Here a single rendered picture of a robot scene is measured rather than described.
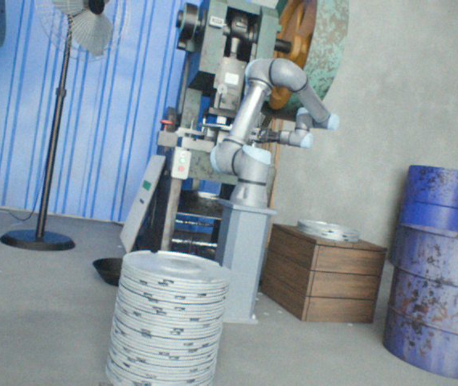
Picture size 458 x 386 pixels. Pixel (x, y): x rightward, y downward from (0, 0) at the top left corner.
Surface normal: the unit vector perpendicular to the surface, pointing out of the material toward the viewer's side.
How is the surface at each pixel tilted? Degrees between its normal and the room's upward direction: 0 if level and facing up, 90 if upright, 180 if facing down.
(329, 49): 101
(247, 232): 90
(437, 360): 92
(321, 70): 116
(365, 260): 90
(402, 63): 90
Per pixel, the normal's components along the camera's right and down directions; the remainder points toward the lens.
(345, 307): 0.37, 0.11
